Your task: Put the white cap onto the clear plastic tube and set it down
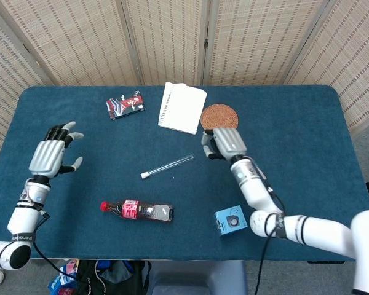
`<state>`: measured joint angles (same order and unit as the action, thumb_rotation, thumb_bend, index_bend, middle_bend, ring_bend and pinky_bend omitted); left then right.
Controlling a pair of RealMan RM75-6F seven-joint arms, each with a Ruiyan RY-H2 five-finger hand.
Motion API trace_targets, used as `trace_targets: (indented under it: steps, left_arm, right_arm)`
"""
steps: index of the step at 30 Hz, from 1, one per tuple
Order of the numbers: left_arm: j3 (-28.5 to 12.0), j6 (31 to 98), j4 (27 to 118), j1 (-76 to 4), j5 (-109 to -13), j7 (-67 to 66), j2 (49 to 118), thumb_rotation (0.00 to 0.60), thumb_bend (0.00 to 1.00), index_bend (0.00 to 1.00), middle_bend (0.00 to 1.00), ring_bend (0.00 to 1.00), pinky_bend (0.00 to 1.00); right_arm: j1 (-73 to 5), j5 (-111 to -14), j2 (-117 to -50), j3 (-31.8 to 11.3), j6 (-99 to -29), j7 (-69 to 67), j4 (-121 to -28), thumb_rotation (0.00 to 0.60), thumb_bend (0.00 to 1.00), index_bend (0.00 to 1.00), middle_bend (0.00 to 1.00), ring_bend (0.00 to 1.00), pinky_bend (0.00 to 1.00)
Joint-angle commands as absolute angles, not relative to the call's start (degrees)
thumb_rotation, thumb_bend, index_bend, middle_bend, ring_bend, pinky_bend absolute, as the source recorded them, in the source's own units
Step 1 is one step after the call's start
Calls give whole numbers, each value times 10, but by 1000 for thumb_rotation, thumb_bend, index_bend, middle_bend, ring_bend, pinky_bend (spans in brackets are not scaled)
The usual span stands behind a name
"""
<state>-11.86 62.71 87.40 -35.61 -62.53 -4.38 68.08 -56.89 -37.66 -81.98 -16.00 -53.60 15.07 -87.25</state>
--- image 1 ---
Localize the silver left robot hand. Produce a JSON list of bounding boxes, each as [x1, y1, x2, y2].
[[28, 121, 84, 182]]

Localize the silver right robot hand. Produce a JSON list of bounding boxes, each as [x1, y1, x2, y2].
[[201, 127, 248, 162]]

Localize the clear glass test tube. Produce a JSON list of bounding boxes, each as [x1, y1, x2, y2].
[[144, 154, 195, 178]]

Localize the round woven rattan coaster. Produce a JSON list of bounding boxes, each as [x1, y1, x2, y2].
[[200, 103, 239, 132]]

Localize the white spiral notebook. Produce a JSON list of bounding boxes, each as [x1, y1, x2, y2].
[[157, 81, 208, 135]]

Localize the dark blue table cloth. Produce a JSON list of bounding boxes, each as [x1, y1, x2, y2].
[[0, 85, 369, 261]]

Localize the light blue speaker box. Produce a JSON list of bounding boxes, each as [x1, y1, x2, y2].
[[214, 205, 250, 237]]

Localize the bamboo folding screen panel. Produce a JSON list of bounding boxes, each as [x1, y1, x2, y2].
[[0, 6, 55, 154], [0, 0, 142, 87], [202, 0, 330, 87], [284, 0, 369, 138], [119, 0, 210, 87]]

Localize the red black card box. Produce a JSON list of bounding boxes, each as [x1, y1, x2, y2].
[[106, 90, 147, 121]]

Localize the cola bottle red cap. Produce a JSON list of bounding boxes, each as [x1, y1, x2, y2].
[[100, 199, 174, 222]]

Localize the blue snack packages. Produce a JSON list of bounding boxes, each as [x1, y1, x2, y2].
[[48, 259, 79, 295]]

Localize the black bag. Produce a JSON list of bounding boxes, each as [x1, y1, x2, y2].
[[76, 259, 151, 295]]

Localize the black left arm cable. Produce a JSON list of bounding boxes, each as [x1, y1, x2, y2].
[[32, 210, 78, 282]]

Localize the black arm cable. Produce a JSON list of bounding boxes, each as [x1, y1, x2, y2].
[[253, 181, 287, 295], [32, 210, 78, 282]]

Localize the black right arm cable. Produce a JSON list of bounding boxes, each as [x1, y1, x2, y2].
[[253, 181, 287, 295]]

